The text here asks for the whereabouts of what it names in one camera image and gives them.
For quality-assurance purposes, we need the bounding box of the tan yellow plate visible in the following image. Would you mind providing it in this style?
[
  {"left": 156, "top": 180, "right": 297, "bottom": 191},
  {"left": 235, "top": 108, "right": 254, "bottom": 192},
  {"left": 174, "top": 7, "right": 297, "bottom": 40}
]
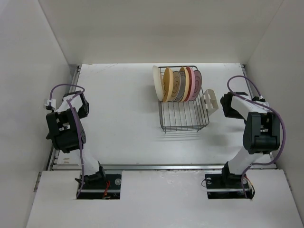
[{"left": 163, "top": 67, "right": 174, "bottom": 102}]

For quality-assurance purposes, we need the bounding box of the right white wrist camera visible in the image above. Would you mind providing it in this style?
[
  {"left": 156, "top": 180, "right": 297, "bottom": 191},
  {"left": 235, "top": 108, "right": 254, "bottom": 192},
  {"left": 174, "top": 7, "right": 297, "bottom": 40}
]
[{"left": 251, "top": 96, "right": 269, "bottom": 107}]

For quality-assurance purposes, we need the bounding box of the beige cutlery holder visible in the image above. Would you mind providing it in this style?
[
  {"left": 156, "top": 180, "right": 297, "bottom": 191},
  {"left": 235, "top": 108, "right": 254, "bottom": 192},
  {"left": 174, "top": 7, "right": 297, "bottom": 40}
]
[{"left": 201, "top": 89, "right": 219, "bottom": 116}]

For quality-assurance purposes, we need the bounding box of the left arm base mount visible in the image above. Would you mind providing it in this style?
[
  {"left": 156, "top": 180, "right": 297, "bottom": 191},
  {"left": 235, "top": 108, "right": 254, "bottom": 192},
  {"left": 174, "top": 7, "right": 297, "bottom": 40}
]
[{"left": 76, "top": 174, "right": 122, "bottom": 200}]

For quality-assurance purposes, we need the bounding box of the cream white plate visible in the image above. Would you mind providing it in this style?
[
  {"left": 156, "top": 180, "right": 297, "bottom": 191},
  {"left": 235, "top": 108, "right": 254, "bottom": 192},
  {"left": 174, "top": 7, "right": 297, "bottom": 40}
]
[{"left": 152, "top": 66, "right": 164, "bottom": 101}]

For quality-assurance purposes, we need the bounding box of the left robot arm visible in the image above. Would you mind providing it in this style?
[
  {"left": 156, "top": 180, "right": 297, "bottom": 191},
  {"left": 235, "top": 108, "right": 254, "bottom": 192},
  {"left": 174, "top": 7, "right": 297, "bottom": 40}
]
[{"left": 46, "top": 91, "right": 108, "bottom": 189}]

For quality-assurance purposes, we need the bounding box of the white plate with dark rim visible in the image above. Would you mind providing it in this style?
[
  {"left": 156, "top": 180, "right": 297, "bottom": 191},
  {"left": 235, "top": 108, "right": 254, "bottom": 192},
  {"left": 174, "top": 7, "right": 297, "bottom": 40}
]
[{"left": 191, "top": 70, "right": 202, "bottom": 101}]

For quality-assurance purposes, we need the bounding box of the wire dish rack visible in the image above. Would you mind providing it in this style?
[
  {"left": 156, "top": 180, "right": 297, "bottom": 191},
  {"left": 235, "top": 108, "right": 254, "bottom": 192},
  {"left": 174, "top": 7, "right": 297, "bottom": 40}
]
[{"left": 158, "top": 65, "right": 209, "bottom": 133}]

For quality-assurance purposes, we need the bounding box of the grey patterned plate in rack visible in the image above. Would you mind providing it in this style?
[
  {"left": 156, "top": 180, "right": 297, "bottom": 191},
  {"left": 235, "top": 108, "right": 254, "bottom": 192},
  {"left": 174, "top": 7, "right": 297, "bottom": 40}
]
[{"left": 170, "top": 71, "right": 181, "bottom": 102}]

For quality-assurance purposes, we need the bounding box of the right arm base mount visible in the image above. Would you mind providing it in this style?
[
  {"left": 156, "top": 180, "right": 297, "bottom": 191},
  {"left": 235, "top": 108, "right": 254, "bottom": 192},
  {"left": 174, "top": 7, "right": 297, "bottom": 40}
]
[{"left": 201, "top": 173, "right": 256, "bottom": 200}]

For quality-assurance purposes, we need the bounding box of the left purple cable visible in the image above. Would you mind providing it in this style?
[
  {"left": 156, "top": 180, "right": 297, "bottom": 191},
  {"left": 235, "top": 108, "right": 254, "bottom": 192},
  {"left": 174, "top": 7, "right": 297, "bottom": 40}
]
[{"left": 49, "top": 84, "right": 86, "bottom": 199}]

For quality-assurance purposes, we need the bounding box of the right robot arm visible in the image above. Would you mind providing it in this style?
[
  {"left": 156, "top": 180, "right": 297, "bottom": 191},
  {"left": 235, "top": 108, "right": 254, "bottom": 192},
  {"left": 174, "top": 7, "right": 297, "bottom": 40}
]
[{"left": 220, "top": 92, "right": 280, "bottom": 188}]

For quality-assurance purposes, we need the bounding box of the orange yellow plate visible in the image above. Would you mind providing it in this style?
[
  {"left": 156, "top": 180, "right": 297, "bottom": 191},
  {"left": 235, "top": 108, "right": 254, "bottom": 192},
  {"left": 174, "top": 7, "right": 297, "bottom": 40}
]
[{"left": 179, "top": 67, "right": 190, "bottom": 102}]

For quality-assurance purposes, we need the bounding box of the pink plate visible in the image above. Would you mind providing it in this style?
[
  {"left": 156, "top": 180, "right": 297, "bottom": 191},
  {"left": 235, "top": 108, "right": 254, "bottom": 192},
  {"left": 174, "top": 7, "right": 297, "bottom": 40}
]
[{"left": 185, "top": 66, "right": 195, "bottom": 102}]

